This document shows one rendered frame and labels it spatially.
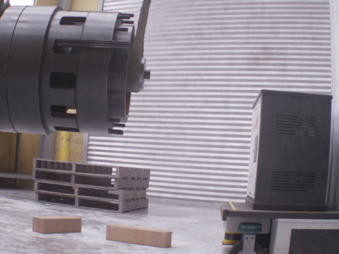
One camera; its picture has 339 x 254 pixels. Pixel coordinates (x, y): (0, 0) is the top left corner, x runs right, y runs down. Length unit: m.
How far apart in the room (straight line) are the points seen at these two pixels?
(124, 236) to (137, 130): 4.94
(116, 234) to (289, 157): 1.40
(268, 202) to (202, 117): 5.48
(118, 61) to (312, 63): 5.53
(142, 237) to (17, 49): 1.63
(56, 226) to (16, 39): 1.65
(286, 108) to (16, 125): 1.15
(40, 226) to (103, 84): 1.54
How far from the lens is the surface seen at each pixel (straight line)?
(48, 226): 3.36
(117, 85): 2.04
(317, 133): 2.35
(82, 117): 2.08
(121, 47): 1.99
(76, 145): 8.78
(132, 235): 3.28
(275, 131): 2.32
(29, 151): 8.80
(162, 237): 3.21
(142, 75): 2.17
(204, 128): 7.69
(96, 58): 2.00
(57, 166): 6.38
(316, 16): 7.57
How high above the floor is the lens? 0.46
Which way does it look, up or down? 5 degrees up
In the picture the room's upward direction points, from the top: 4 degrees clockwise
